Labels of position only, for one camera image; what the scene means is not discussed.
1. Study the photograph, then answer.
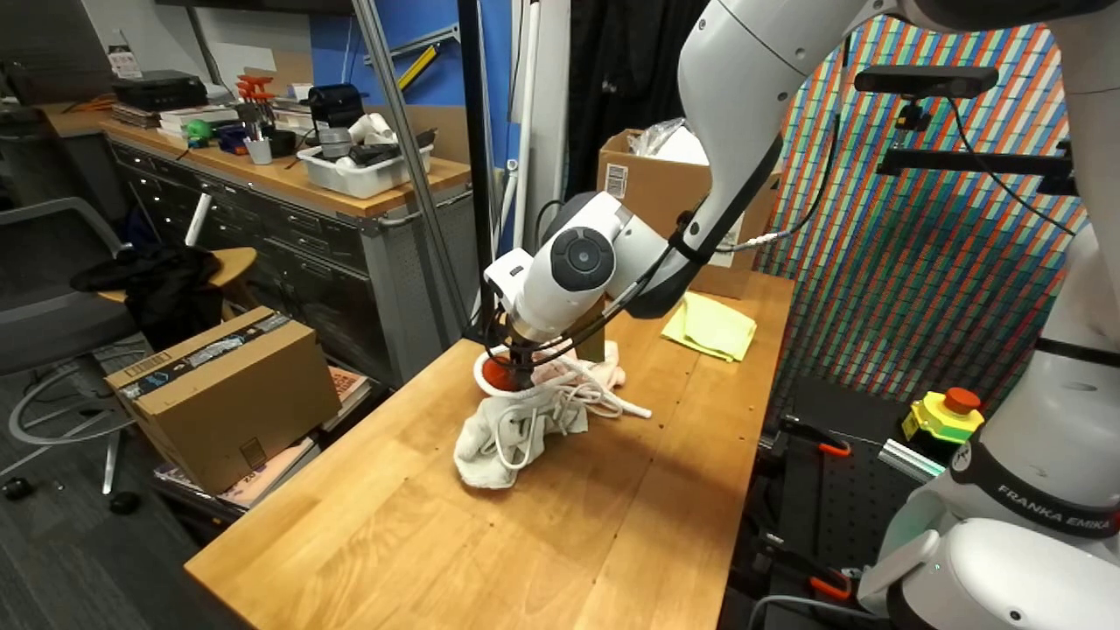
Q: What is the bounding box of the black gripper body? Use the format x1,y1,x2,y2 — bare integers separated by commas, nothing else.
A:
488,332,543,368

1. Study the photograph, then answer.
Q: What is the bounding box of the red plush tomato toy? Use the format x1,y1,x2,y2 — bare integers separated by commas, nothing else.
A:
484,359,517,394

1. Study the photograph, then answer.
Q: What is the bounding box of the white braided rope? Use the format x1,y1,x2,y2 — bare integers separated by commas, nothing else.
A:
468,346,657,467

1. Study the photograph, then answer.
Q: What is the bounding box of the yellow-green cloth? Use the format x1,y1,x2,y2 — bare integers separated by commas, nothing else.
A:
661,291,756,364

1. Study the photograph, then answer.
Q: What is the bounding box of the white towel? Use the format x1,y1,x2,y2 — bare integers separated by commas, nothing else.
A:
453,394,587,494

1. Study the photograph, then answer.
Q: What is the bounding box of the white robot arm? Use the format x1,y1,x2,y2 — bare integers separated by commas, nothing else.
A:
488,0,1116,375

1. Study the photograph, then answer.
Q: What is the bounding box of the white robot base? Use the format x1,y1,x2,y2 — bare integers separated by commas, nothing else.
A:
857,227,1120,630

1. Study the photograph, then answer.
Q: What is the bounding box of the light peach cloth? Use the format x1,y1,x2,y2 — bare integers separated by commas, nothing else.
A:
553,359,628,394

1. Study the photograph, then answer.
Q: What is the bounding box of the grey workbench with wood top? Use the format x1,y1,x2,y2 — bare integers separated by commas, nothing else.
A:
45,104,477,388

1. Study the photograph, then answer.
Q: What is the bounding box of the cardboard box on table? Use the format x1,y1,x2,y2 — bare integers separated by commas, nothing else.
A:
593,116,787,278

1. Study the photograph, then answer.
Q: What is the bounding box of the white plastic bin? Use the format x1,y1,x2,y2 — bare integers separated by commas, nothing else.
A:
299,144,409,199

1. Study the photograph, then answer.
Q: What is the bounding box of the cardboard box on floor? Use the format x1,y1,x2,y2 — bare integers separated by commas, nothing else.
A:
108,308,339,494

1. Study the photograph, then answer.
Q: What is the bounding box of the wooden stool with black cloth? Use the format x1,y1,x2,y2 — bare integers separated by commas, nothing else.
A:
74,250,225,352

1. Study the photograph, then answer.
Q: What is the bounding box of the yellow red emergency stop button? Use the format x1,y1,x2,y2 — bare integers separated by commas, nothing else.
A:
903,384,983,446

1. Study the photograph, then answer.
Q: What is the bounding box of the grey office chair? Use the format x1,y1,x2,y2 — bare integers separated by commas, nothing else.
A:
0,198,138,371

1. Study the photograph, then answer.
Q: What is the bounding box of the black camera stand pole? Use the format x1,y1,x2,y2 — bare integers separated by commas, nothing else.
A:
455,0,500,346

